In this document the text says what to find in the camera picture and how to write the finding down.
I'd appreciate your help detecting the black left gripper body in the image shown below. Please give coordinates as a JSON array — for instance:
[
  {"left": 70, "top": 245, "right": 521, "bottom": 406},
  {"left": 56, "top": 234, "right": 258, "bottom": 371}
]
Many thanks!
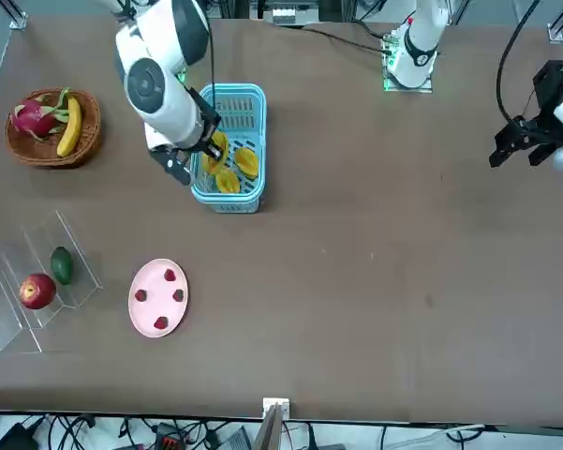
[{"left": 514, "top": 111, "right": 563, "bottom": 147}]

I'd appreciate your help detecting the white socket bracket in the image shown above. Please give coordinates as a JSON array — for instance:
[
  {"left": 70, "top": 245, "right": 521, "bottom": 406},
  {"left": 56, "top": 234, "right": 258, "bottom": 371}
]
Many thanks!
[{"left": 261, "top": 397, "right": 292, "bottom": 419}]

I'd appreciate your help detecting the black power adapter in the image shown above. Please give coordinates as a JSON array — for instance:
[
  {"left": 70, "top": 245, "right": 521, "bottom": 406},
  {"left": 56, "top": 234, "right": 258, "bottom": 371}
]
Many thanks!
[{"left": 0, "top": 420, "right": 41, "bottom": 450}]

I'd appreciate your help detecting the clear acrylic stepped stand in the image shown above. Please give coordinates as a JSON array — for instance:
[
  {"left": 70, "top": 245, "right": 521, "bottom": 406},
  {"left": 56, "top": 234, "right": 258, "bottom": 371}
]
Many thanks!
[{"left": 0, "top": 209, "right": 103, "bottom": 353}]

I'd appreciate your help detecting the brown wicker basket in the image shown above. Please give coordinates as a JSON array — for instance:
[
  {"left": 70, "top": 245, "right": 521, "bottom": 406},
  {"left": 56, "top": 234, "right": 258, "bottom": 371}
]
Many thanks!
[{"left": 4, "top": 87, "right": 103, "bottom": 169}]

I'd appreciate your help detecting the red and black device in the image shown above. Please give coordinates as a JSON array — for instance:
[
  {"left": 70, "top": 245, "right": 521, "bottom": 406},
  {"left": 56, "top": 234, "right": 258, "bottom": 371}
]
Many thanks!
[{"left": 153, "top": 420, "right": 191, "bottom": 450}]

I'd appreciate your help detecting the green avocado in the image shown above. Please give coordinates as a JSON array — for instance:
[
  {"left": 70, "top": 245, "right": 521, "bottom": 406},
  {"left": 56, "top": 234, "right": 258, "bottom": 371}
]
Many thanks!
[{"left": 50, "top": 247, "right": 75, "bottom": 286}]

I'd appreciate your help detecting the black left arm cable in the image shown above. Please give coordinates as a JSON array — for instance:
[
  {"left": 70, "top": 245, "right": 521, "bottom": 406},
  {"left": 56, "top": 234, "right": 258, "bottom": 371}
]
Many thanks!
[{"left": 495, "top": 0, "right": 544, "bottom": 124}]

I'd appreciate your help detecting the black cable on table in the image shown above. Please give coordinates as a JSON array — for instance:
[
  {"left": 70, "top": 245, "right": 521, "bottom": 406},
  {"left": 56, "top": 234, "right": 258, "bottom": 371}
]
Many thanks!
[{"left": 280, "top": 21, "right": 388, "bottom": 53}]

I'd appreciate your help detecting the black camera bracket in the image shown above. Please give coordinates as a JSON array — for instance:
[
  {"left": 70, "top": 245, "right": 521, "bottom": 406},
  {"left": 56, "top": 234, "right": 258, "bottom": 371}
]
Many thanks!
[{"left": 532, "top": 59, "right": 563, "bottom": 119}]

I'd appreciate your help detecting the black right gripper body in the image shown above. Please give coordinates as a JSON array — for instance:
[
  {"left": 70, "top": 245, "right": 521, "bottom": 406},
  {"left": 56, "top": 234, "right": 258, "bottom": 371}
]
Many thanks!
[{"left": 186, "top": 87, "right": 222, "bottom": 152}]

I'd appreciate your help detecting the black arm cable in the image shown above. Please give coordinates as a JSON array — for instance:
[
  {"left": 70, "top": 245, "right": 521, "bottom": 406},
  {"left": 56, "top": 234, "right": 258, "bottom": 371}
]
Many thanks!
[
  {"left": 495, "top": 0, "right": 544, "bottom": 124},
  {"left": 200, "top": 0, "right": 217, "bottom": 112}
]

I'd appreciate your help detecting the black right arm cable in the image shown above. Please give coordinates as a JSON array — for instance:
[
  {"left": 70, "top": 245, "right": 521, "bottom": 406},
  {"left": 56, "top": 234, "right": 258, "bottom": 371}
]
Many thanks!
[{"left": 200, "top": 0, "right": 217, "bottom": 112}]

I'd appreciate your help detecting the red apple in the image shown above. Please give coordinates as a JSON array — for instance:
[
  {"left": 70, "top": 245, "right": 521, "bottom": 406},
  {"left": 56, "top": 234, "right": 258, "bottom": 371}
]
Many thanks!
[{"left": 18, "top": 273, "right": 57, "bottom": 311}]

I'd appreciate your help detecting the blue plastic basket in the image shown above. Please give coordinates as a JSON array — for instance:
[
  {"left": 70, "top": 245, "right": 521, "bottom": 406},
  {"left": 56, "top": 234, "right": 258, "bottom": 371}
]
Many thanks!
[{"left": 189, "top": 82, "right": 268, "bottom": 216}]

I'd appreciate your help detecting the pink plate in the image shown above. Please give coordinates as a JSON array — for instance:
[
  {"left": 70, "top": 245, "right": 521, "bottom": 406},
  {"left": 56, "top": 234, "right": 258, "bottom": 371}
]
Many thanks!
[{"left": 127, "top": 258, "right": 190, "bottom": 338}]

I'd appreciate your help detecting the yellow banana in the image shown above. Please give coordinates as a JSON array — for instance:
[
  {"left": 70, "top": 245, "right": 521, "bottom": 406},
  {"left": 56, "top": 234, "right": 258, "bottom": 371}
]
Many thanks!
[{"left": 55, "top": 96, "right": 83, "bottom": 158}]

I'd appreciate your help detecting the pink dragon fruit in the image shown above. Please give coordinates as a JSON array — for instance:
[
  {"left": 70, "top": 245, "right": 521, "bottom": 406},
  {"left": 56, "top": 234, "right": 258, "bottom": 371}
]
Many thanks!
[{"left": 9, "top": 87, "right": 74, "bottom": 143}]

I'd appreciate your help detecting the grey power strip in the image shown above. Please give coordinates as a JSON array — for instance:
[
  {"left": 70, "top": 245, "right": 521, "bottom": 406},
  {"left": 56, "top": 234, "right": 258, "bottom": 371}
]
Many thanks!
[{"left": 270, "top": 7, "right": 303, "bottom": 26}]

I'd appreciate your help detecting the yellow star fruit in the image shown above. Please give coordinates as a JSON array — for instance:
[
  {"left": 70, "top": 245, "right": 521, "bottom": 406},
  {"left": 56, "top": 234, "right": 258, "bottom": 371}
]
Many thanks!
[
  {"left": 214, "top": 169, "right": 242, "bottom": 195},
  {"left": 200, "top": 131, "right": 230, "bottom": 173},
  {"left": 233, "top": 147, "right": 260, "bottom": 180}
]

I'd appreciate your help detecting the grey upright board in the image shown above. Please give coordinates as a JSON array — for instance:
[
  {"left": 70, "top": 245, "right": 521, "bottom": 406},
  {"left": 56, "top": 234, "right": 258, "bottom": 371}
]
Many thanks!
[{"left": 252, "top": 404, "right": 286, "bottom": 450}]

